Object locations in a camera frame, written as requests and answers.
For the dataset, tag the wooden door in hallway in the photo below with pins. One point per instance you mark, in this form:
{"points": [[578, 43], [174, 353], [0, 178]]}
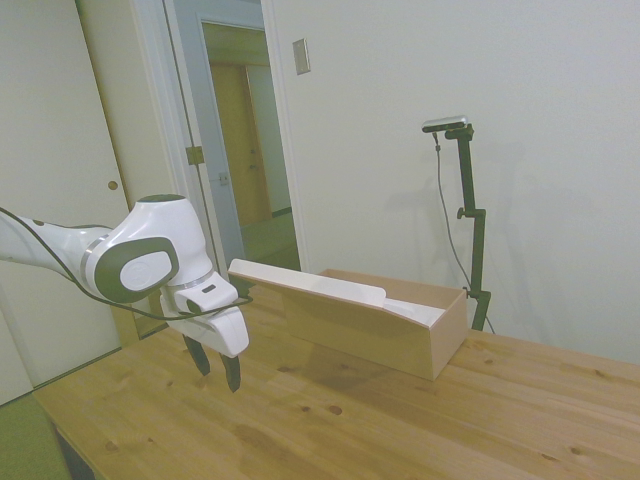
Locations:
{"points": [[257, 145]]}

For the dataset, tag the grey camera on stand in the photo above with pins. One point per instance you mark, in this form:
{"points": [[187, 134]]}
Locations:
{"points": [[446, 125]]}

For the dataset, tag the white wall switch plate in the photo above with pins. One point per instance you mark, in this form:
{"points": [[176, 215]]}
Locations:
{"points": [[301, 56]]}

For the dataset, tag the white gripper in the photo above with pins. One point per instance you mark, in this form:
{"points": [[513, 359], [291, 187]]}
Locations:
{"points": [[220, 320]]}

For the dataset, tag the long cardboard box with lid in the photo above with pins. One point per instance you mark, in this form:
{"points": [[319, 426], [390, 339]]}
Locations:
{"points": [[370, 320]]}

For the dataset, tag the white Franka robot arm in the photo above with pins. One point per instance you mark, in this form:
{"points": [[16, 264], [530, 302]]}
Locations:
{"points": [[150, 235]]}

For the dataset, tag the white open door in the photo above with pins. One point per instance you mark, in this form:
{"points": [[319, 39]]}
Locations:
{"points": [[200, 125]]}

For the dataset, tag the black camera stand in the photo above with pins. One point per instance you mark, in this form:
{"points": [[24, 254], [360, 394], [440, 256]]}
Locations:
{"points": [[472, 220]]}

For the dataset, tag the brass door hinge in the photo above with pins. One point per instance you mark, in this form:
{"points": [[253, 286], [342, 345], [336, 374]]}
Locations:
{"points": [[195, 155]]}

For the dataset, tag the white sliding closet door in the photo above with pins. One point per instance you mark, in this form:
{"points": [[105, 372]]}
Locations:
{"points": [[55, 150]]}

